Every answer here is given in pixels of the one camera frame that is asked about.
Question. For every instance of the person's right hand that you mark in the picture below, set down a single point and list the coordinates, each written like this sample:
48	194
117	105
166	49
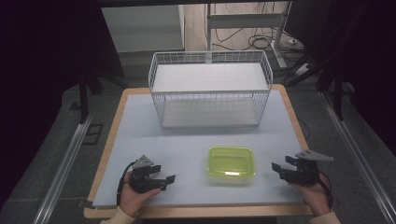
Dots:
314	196

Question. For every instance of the dark floor plate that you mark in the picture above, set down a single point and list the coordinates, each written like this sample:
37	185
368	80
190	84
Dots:
92	133

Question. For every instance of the person's left hand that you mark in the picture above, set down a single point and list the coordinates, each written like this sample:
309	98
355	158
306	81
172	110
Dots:
134	197

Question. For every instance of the white power strip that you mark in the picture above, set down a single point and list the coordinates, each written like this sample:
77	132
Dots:
302	69

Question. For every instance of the black stand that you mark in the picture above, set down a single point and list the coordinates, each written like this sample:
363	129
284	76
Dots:
84	93
337	93

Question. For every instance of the green lidded plastic container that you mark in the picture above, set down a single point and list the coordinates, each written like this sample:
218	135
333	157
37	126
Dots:
231	161

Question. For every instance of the white metal desk frame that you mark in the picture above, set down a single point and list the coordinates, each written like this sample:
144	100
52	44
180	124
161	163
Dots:
246	20

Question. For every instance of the pale blue table mat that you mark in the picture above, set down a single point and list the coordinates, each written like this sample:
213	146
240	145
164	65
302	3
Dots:
180	146

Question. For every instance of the aluminium floor rail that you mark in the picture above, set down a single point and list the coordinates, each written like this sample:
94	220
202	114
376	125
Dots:
358	155
62	168

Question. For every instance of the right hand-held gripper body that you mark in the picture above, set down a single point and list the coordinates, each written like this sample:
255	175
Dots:
306	172

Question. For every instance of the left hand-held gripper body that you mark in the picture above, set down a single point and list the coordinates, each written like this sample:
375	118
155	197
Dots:
140	180

